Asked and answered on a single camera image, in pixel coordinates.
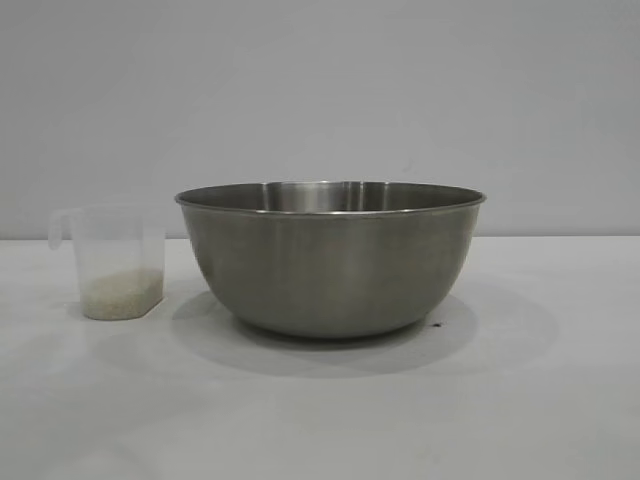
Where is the stainless steel mixing bowl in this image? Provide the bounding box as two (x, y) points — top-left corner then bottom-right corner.
(173, 178), (489, 341)

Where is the clear plastic measuring cup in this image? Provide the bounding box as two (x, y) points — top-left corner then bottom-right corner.
(49, 203), (167, 320)

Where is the white uncooked rice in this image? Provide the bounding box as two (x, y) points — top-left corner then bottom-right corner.
(81, 267), (165, 320)

